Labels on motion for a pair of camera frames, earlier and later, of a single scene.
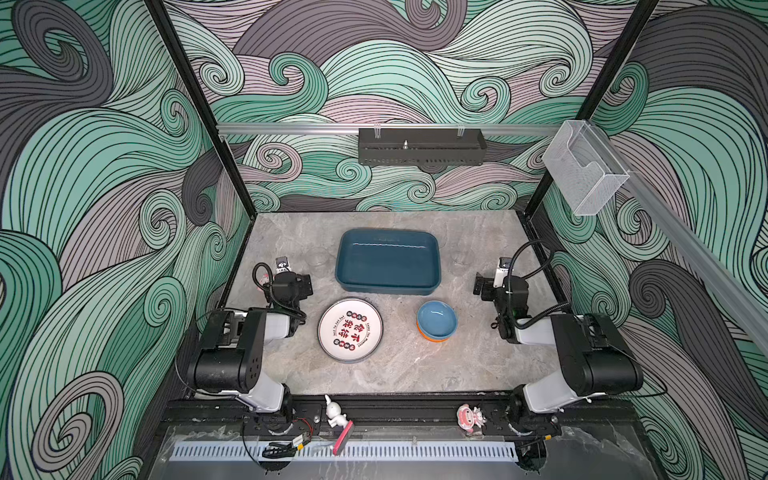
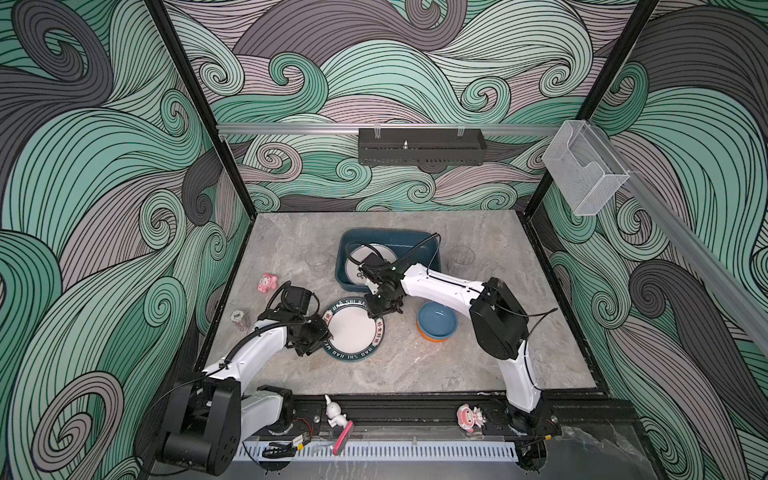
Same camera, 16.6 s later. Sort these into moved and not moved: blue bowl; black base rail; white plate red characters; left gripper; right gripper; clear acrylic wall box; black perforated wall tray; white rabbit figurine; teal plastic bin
Moved: white plate red characters; right gripper; left gripper
Not moved: teal plastic bin; black perforated wall tray; blue bowl; clear acrylic wall box; black base rail; white rabbit figurine
